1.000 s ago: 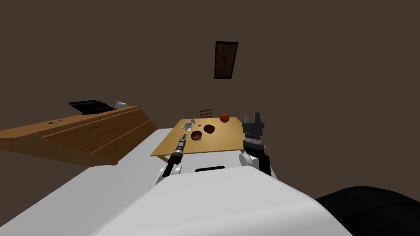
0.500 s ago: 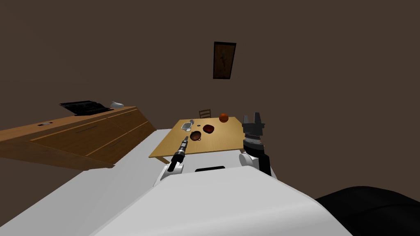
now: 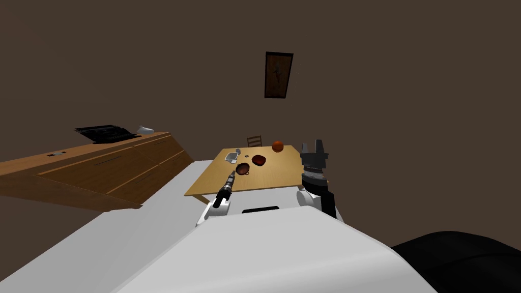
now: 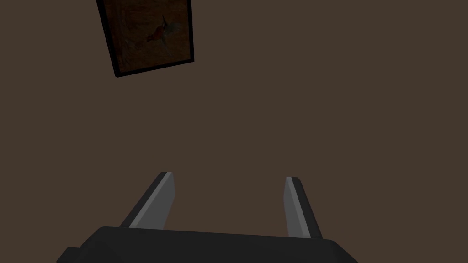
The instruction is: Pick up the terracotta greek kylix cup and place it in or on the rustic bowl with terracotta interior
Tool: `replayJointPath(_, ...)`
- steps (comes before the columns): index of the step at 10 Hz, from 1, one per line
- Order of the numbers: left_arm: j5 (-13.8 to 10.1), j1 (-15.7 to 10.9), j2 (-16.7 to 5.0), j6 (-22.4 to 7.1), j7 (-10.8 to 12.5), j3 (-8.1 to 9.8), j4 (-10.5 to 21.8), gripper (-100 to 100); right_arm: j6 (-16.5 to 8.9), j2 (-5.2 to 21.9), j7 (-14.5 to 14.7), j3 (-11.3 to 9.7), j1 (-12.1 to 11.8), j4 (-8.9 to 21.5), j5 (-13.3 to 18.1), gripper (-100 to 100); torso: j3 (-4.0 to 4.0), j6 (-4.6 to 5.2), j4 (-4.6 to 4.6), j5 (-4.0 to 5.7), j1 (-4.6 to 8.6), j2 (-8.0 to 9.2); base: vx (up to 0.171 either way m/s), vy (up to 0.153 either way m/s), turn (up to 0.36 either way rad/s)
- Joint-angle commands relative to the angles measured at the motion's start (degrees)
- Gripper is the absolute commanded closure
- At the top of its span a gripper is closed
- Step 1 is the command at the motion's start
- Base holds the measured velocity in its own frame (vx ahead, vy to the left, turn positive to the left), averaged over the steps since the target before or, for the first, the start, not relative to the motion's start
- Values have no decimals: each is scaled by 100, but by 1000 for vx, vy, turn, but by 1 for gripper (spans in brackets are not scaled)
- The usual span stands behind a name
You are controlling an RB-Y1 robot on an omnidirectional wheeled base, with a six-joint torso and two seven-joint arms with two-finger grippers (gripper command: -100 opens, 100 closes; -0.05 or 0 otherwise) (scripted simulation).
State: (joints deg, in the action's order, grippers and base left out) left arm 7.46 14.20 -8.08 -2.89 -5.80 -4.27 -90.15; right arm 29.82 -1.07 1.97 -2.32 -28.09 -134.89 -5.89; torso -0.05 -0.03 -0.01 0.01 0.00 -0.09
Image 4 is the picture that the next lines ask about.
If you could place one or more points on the dark framed bird picture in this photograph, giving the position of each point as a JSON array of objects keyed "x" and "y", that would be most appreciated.
[{"x": 150, "y": 36}]

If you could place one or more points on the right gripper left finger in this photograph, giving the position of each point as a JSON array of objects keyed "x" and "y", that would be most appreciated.
[{"x": 155, "y": 208}]

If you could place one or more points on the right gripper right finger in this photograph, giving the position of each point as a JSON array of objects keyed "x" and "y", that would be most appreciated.
[{"x": 299, "y": 212}]

